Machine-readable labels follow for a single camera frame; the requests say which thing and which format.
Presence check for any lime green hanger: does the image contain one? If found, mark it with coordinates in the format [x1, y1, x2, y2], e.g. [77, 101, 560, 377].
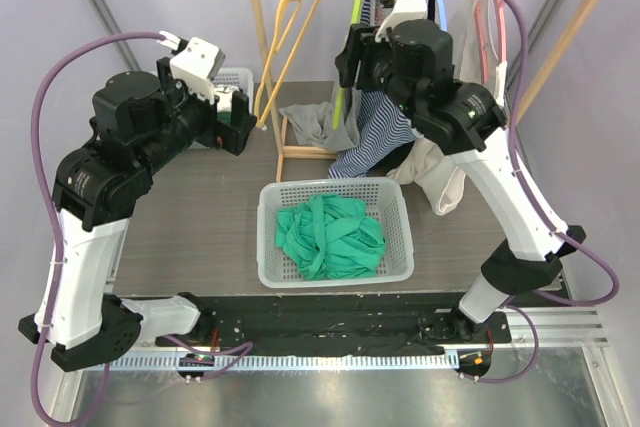
[331, 0, 363, 130]

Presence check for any grey tank top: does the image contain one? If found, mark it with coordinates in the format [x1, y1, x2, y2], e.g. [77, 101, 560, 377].
[279, 94, 361, 152]

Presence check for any yellow hanger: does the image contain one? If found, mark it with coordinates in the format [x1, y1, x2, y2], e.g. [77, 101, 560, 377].
[253, 0, 324, 129]

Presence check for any green tank top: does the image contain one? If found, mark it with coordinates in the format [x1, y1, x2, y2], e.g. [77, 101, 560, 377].
[274, 193, 387, 281]

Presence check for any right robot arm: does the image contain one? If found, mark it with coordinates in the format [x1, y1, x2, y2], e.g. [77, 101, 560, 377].
[335, 19, 586, 342]

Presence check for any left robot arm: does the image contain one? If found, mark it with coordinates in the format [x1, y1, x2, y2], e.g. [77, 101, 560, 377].
[19, 72, 256, 372]

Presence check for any blue striped tank top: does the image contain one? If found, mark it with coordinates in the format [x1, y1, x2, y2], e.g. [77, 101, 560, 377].
[327, 0, 419, 179]

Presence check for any light blue hanger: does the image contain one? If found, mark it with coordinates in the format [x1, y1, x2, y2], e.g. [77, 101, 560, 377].
[435, 0, 448, 32]

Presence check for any white tank top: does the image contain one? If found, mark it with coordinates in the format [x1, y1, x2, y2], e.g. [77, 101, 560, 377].
[387, 0, 493, 216]

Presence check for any black tank top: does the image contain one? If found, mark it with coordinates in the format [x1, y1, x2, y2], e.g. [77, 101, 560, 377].
[378, 0, 436, 171]

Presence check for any pink hanger right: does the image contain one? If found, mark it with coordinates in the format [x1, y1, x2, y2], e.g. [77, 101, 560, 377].
[473, 0, 508, 107]

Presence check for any dark green folded cloth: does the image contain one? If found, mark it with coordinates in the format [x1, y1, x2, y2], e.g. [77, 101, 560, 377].
[216, 110, 232, 124]

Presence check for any white folded cloth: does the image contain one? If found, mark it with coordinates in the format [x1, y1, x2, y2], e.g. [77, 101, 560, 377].
[214, 84, 243, 112]

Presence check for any white plastic basket back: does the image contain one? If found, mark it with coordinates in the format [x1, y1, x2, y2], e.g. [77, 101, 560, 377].
[195, 67, 254, 149]

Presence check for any white plastic basket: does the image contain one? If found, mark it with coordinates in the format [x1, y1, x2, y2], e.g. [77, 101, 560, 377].
[195, 67, 254, 149]
[256, 177, 415, 290]

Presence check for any white plastic basket centre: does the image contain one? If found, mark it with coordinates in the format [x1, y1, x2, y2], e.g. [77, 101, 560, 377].
[256, 177, 415, 290]

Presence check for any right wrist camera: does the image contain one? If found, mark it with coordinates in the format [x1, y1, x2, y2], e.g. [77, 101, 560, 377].
[375, 0, 428, 43]

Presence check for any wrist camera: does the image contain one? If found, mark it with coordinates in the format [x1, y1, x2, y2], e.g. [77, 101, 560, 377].
[159, 31, 226, 104]
[375, 0, 428, 43]

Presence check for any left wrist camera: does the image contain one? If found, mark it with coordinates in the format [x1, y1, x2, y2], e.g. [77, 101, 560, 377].
[159, 31, 226, 104]

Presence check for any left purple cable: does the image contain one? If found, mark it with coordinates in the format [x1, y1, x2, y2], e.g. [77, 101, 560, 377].
[29, 30, 256, 427]

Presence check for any white cable duct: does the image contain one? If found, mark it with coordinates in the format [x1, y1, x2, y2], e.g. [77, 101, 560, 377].
[110, 349, 459, 373]

